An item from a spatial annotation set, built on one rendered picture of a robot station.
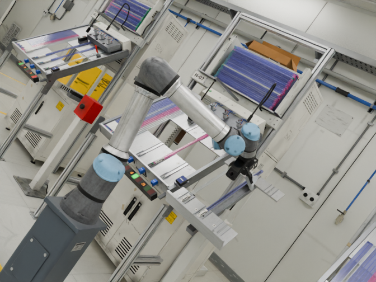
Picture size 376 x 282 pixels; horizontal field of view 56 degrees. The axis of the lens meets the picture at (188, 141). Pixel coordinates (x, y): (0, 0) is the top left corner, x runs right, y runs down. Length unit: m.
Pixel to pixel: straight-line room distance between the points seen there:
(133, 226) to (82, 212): 0.99
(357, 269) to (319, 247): 1.79
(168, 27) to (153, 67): 2.02
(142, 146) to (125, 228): 0.57
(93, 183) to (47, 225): 0.22
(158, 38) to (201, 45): 1.51
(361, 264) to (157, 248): 1.08
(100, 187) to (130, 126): 0.27
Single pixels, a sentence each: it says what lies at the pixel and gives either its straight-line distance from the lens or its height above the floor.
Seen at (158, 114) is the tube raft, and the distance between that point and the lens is 2.26.
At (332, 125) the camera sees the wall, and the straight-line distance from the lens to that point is 3.68.
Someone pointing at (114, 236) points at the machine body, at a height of 0.18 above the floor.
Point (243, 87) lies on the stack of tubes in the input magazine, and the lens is 2.32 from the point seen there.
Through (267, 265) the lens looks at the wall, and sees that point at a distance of 3.61.
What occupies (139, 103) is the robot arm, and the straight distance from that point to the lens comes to 1.38.
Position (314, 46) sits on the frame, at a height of 1.87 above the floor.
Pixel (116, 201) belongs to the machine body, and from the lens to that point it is 2.40.
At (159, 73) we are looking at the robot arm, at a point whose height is 1.14.
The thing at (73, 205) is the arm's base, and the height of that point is 0.59.
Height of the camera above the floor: 1.07
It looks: 3 degrees down
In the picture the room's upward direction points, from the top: 35 degrees clockwise
